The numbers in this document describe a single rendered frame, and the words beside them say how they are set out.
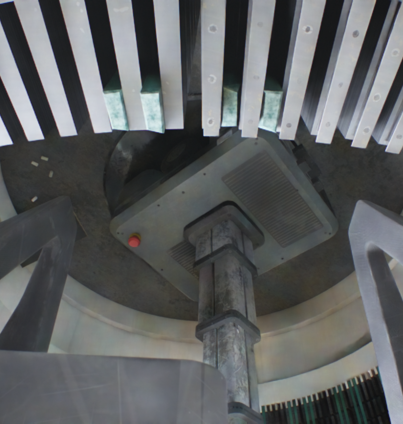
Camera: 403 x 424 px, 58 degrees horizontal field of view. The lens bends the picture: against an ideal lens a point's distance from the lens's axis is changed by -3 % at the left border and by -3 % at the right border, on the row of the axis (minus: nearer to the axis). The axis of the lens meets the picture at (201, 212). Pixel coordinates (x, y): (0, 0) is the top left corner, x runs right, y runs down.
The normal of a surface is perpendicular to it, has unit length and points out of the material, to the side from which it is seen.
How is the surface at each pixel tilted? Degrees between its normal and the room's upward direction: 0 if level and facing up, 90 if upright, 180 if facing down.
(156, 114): 0
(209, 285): 90
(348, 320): 90
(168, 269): 0
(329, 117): 0
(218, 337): 90
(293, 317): 90
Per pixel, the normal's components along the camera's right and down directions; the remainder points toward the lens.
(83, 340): 0.65, -0.60
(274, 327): -0.43, -0.73
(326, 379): -0.65, -0.62
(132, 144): -0.02, 0.60
